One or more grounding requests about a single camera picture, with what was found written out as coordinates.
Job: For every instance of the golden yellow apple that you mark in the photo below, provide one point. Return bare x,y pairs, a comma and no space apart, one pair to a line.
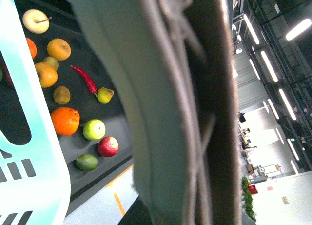
47,74

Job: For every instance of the bright green apple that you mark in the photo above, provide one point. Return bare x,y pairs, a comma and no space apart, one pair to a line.
94,129

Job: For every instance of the brown kiwi fruit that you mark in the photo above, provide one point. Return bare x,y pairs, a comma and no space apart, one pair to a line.
61,95

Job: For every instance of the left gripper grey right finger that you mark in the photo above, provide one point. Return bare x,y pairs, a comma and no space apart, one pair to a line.
200,33

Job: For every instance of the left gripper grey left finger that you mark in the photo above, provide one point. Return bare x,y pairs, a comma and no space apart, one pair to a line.
141,43

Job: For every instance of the light teal plastic basket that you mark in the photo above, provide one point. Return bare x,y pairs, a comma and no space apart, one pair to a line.
36,190

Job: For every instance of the green yellow pear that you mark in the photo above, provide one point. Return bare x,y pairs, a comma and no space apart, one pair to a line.
104,95

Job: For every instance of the small green pear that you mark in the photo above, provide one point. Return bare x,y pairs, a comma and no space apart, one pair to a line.
51,61

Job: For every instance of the red chili pepper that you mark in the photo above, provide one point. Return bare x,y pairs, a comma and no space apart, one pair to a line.
87,79

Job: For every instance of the black metal fruit shelf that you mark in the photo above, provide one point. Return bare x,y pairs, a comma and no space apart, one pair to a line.
13,123

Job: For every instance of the orange near white pear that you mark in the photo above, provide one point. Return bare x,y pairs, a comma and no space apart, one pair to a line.
32,47

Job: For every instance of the white pear with stem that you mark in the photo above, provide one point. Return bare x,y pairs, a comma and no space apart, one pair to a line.
36,21

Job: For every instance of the red green apple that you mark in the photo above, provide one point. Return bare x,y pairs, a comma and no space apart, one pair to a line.
108,147

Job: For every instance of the large orange tangerine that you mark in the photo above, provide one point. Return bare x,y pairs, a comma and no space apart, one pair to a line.
65,120

